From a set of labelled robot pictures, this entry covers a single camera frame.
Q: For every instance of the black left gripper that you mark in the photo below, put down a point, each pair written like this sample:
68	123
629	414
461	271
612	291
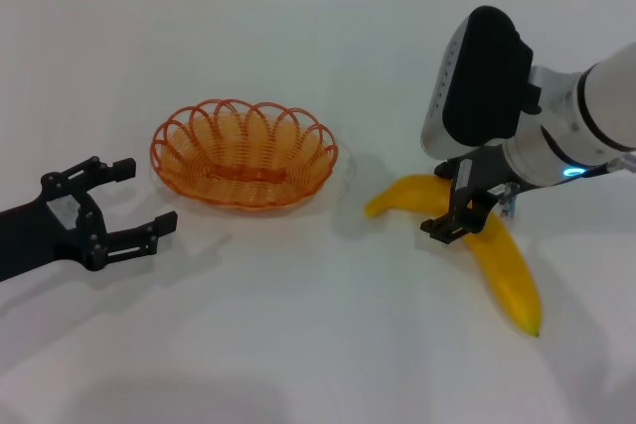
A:
35	235

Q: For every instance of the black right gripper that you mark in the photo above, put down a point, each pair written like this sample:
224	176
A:
489	168

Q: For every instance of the yellow banana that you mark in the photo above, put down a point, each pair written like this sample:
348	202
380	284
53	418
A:
512	275

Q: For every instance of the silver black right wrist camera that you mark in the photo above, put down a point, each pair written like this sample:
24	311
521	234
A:
477	86

